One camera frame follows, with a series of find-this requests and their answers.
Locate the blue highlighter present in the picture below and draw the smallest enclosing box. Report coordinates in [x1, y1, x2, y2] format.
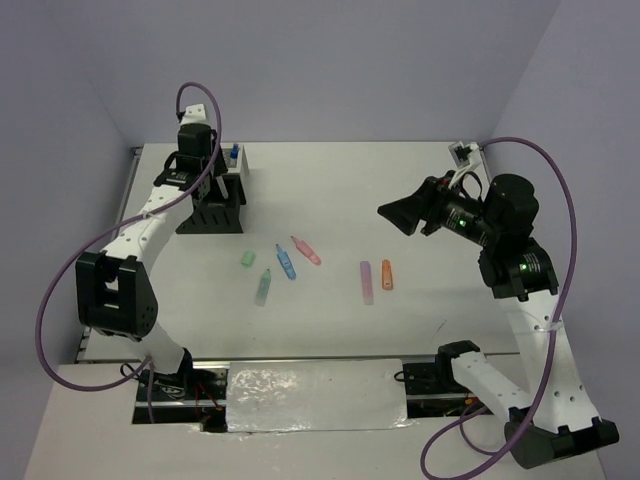
[276, 244, 297, 280]

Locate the blue cap spray bottle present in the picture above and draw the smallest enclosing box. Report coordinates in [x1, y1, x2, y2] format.
[229, 143, 239, 168]

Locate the pink highlighter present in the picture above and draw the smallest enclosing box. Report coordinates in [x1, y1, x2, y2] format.
[291, 236, 322, 266]

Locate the green marker cap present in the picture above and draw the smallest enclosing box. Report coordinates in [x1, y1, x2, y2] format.
[241, 250, 256, 268]

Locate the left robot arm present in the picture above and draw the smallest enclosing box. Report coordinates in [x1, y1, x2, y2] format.
[75, 121, 224, 399]

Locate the orange tip grey highlighter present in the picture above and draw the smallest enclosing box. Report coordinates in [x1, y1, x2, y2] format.
[215, 176, 229, 200]

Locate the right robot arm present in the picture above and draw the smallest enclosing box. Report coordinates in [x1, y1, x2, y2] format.
[377, 172, 619, 469]

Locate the purple highlighter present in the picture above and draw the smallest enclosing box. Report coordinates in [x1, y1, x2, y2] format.
[359, 261, 374, 305]

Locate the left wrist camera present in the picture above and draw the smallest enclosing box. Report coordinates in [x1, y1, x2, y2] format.
[180, 104, 210, 126]

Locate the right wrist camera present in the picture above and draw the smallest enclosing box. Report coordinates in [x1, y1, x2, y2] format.
[448, 141, 483, 189]

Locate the green highlighter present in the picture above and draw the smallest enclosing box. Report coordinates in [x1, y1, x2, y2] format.
[254, 268, 272, 307]

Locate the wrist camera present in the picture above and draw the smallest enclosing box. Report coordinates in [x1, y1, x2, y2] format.
[448, 141, 483, 189]
[180, 104, 210, 126]

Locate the black slotted organizer box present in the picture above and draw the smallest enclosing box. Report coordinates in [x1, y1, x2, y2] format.
[176, 174, 247, 235]

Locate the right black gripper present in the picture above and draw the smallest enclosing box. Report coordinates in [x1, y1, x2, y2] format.
[377, 169, 499, 245]

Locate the grey mesh organizer box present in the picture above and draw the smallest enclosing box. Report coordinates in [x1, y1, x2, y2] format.
[222, 144, 250, 178]

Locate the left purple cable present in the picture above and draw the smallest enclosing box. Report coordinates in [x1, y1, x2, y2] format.
[34, 82, 224, 421]

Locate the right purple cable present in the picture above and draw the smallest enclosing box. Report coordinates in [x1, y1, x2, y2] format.
[419, 138, 577, 480]

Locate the purple cable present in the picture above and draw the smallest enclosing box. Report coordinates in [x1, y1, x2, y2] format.
[34, 82, 224, 421]
[419, 138, 577, 480]

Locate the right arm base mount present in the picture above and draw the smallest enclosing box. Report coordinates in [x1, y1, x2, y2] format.
[394, 362, 483, 419]

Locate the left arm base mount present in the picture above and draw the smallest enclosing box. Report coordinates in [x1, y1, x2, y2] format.
[132, 367, 229, 433]

